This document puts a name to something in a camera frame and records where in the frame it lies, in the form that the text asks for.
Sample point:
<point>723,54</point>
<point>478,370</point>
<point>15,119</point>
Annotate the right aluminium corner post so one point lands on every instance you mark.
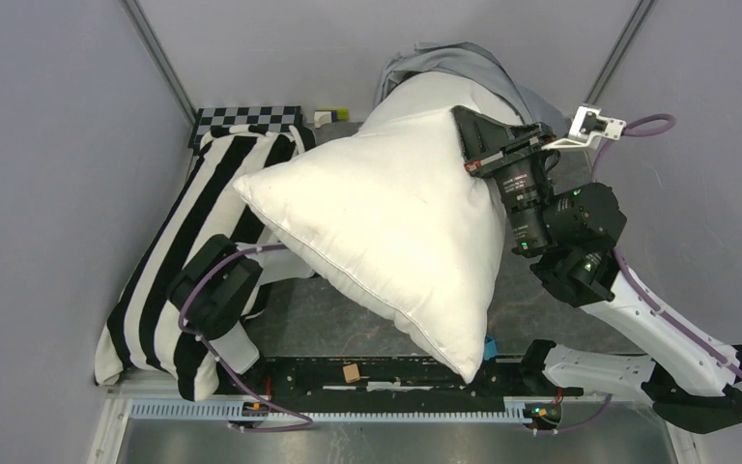
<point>625,39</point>

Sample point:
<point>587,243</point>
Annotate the white toothed rail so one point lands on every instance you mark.
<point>235,410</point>

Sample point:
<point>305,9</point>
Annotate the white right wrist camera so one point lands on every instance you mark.
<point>589,126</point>

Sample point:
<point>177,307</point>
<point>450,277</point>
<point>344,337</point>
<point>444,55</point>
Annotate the black white striped pillow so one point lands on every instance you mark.
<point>142,330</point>

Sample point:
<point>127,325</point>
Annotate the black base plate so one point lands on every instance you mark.
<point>395,384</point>

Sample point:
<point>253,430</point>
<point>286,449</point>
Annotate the white yellow-green small block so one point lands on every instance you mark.
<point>323,116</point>

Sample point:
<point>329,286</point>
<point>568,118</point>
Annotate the checkerboard calibration board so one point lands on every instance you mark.
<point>277,118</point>

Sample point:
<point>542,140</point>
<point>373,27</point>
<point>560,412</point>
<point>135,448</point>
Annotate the grey pillowcase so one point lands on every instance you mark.
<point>474,62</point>

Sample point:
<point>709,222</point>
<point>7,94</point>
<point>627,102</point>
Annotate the left aluminium corner post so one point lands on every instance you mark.
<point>157,53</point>

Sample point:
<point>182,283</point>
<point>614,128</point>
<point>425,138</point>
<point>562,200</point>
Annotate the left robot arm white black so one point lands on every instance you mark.
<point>218,288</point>

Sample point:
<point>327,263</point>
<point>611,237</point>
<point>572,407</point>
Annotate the orange small cube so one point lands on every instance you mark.
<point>351,373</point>

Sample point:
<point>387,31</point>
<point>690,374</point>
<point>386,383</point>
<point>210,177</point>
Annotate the aluminium corner post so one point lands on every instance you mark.
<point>157,53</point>
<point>625,39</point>

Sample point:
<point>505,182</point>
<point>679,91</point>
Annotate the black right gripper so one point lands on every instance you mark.
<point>485,140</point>

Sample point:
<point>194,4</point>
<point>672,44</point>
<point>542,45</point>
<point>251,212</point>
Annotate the blue small box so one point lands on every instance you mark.
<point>490,350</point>

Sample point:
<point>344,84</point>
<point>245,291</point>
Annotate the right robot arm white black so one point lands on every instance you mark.
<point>687,377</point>

